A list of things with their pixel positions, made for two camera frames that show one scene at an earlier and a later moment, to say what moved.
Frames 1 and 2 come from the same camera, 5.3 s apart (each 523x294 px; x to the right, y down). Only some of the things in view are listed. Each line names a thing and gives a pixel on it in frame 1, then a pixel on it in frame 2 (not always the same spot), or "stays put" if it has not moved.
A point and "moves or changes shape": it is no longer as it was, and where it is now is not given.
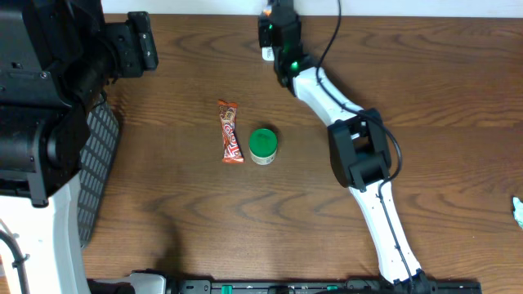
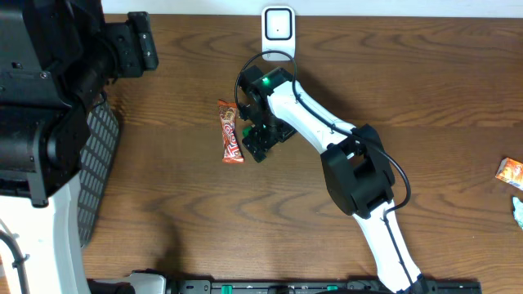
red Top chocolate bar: [232, 149] stays put
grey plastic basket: [100, 145] stays put
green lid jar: [263, 145] moves or changes shape
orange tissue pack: [267, 11] → [511, 171]
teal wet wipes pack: [518, 211] stays put
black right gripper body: [265, 37] → [272, 129]
